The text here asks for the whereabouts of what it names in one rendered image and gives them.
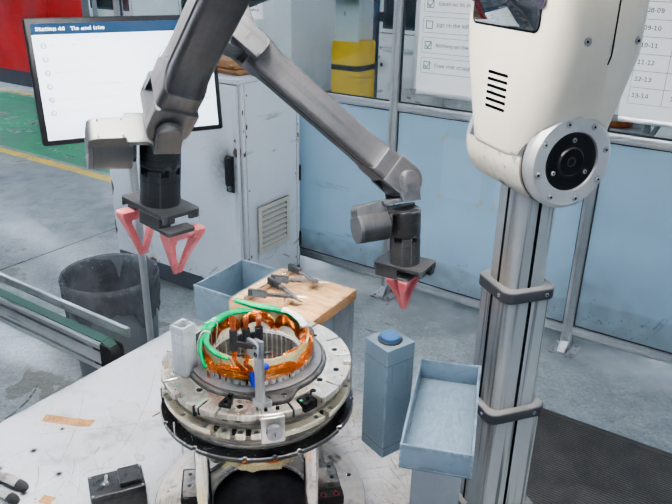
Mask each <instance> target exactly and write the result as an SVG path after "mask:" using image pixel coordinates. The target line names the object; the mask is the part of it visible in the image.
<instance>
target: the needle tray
mask: <svg viewBox="0 0 672 504"><path fill-rule="evenodd" d="M480 372H481V366H478V365H470V364H463V363H456V362H449V361H441V360H434V359H427V358H420V360H419V365H418V369H417V373H416V378H415V382H414V386H413V390H412V395H411V399H410V403H409V408H408V412H407V416H406V420H405V425H404V429H403V433H402V438H401V442H400V451H399V466H398V467H399V468H405V469H411V470H412V471H411V484H410V498H409V504H458V501H459V492H460V483H461V478H463V479H469V480H471V476H472V468H473V460H474V449H475V436H476V423H477V410H478V398H479V385H480Z"/></svg>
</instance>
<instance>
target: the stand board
mask: <svg viewBox="0 0 672 504"><path fill-rule="evenodd" d="M286 271H287V269H283V268H281V269H280V270H278V271H276V272H274V273H273V274H277V275H281V274H282V273H284V272H286ZM289 278H298V279H306V278H305V277H303V276H299V275H297V274H295V273H294V274H292V275H291V276H289ZM327 282H328V283H320V282H318V283H319V284H321V285H323V286H324V287H320V286H318V285H317V286H316V287H315V288H313V289H312V290H310V291H308V283H296V282H289V283H288V284H285V283H281V284H282V285H283V286H285V287H286V288H287V289H289V290H290V291H291V292H293V293H294V294H298V295H302V296H307V297H308V299H306V298H300V297H297V299H299V300H301V301H303V302H302V303H301V302H298V301H296V300H294V302H293V303H291V304H290V305H288V306H287V307H286V308H288V309H290V310H292V311H294V312H296V313H298V314H300V315H301V316H302V317H303V319H305V320H309V321H312V322H314V323H317V325H318V324H319V325H322V324H324V323H325V322H326V321H328V320H329V319H330V318H332V317H333V316H334V315H335V314H337V313H338V312H339V311H341V310H342V309H343V308H345V307H346V306H347V305H349V304H350V303H351V302H353V301H354V300H355V299H356V291H357V290H356V289H354V288H350V287H347V286H343V285H340V284H336V283H333V282H329V281H327ZM266 283H267V277H266V278H264V279H263V280H261V281H259V282H258V283H256V284H254V285H252V286H251V287H249V288H254V289H257V288H259V287H261V286H262V285H264V284H266ZM266 291H267V292H268V293H283V294H286V293H285V292H283V291H280V289H279V290H278V289H276V288H275V287H271V288H269V289H268V290H266ZM247 294H248V288H247V289H246V290H244V291H242V292H241V293H239V294H237V295H236V296H234V297H232V298H230V299H229V309H234V308H250V307H247V306H244V305H240V304H237V303H234V299H235V297H237V298H241V299H244V296H246V295H247ZM283 299H284V298H277V297H267V298H266V299H265V298H258V297H255V298H253V299H252V300H250V302H254V303H260V304H268V305H273V306H278V307H281V308H283V307H284V304H283Z"/></svg>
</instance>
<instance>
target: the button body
mask: <svg viewBox="0 0 672 504"><path fill-rule="evenodd" d="M386 330H394V331H396V332H398V333H399V334H400V335H401V336H402V337H403V341H402V343H401V344H399V345H396V346H387V345H383V344H381V343H380V342H379V341H378V335H379V334H381V332H383V331H381V332H378V333H376V334H373V335H370V336H367V337H365V362H364V388H363V413H362V438H361V440H362V441H363V442H364V443H365V444H366V445H368V446H369V447H370V448H371V449H372V450H373V451H375V452H376V453H377V454H378V455H379V456H380V457H382V458H383V457H385V456H387V455H389V454H391V453H393V452H395V451H397V450H399V449H400V442H401V438H402V433H403V429H404V425H405V420H406V416H407V412H408V408H409V403H410V399H411V390H412V376H413V362H414V348H415V342H414V341H413V340H411V339H410V338H408V337H406V336H405V335H403V334H402V333H400V332H399V331H397V330H395V329H394V328H389V329H386ZM401 336H400V338H401Z"/></svg>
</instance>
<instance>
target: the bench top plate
mask: <svg viewBox="0 0 672 504"><path fill-rule="evenodd" d="M171 345H172V344H171V333H170V331H168V332H166V333H164V334H163V335H161V336H159V337H157V338H155V339H153V340H152V341H150V342H148V343H146V344H144V345H142V346H141V347H139V348H137V349H135V350H133V351H131V352H130V353H128V354H126V355H124V356H122V357H120V358H119V359H117V360H115V361H113V362H111V363H109V364H108V365H106V366H104V367H102V368H100V369H98V370H97V371H95V372H93V373H91V374H89V375H87V376H86V377H84V378H82V379H80V380H78V381H76V382H75V383H73V384H71V385H69V386H67V387H65V388H64V389H62V390H60V391H58V392H56V393H54V394H52V395H51V396H49V397H47V398H45V399H43V400H41V401H40V402H38V403H36V404H34V405H32V406H30V407H29V408H27V409H25V410H23V411H21V412H19V413H18V414H16V415H14V416H12V417H10V418H8V419H7V420H5V421H3V422H1V423H0V471H1V472H6V473H9V474H12V475H15V476H17V477H19V478H20V479H23V480H24V481H26V482H27V483H28V484H29V489H28V490H27V491H24V492H21V491H19V490H17V489H15V488H13V487H11V486H9V485H6V484H3V483H2V484H1V485H2V486H4V487H6V488H8V489H9V490H11V491H12V492H14V493H16V494H17V495H18V496H19V497H20V502H19V503H18V504H43V503H40V502H38V501H39V500H40V499H41V498H42V497H43V496H44V495H48V496H52V497H56V499H55V500H54V501H53V502H52V503H51V504H91V500H90V493H89V486H88V477H91V476H95V475H99V474H103V473H107V472H111V471H115V470H117V469H118V468H121V467H125V466H129V465H134V464H139V465H141V467H142V471H143V475H144V479H145V483H146V493H147V499H148V500H147V501H148V503H147V504H155V499H156V495H157V492H158V489H159V487H160V485H161V483H162V481H163V479H164V478H165V476H166V475H167V473H168V472H169V471H170V469H171V468H172V467H173V466H174V465H175V464H176V463H177V462H178V461H179V460H180V459H181V458H182V457H184V456H185V455H186V454H188V453H189V452H190V451H191V450H189V449H187V448H185V447H184V446H183V447H184V455H182V446H181V444H179V443H178V442H177V441H176V440H175V439H174V438H173V437H172V436H171V435H170V434H169V433H168V432H167V430H166V428H165V427H164V424H163V422H162V419H161V412H160V404H161V395H160V388H162V382H161V370H163V369H164V366H162V359H163V356H164V355H165V353H166V352H167V350H168V348H169V347H170V346H171ZM352 391H353V409H352V413H351V416H350V418H349V420H348V421H347V423H346V424H345V426H344V427H343V428H342V429H341V430H339V433H338V434H336V435H335V436H334V437H333V438H332V439H330V440H329V441H328V443H330V444H331V445H333V446H334V447H336V448H337V449H339V450H340V451H341V452H342V453H344V454H345V455H346V456H347V457H348V458H349V459H350V460H351V462H352V463H353V464H354V465H355V467H356V468H357V470H358V472H359V474H360V476H361V478H362V481H363V484H364V489H365V504H409V498H410V484H411V471H412V470H411V469H405V468H399V467H398V466H399V451H400V449H399V450H397V451H395V452H393V453H391V454H389V455H387V456H385V457H383V458H382V457H380V456H379V455H378V454H377V453H376V452H375V451H373V450H372V449H371V448H370V447H369V446H368V445H366V444H365V443H364V442H363V441H362V440H361V438H362V413H363V391H361V390H359V389H356V388H354V387H352ZM46 414H50V415H57V416H63V417H71V418H79V419H88V420H95V421H94V422H93V424H92V425H91V426H90V427H82V426H73V425H65V424H57V423H50V422H44V421H41V420H42V419H43V418H44V416H45V415H46ZM60 494H61V496H60ZM35 498H36V500H35ZM34 502H36V503H34Z"/></svg>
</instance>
